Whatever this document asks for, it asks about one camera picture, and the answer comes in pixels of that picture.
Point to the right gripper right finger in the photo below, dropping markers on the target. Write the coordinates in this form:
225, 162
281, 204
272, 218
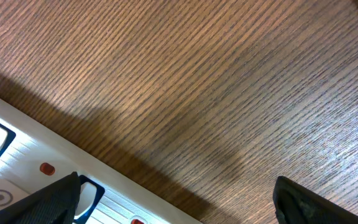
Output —
295, 204

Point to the white power strip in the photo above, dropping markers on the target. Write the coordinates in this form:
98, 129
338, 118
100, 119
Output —
33, 157

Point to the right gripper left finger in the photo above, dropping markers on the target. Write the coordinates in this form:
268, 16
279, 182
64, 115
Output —
53, 204

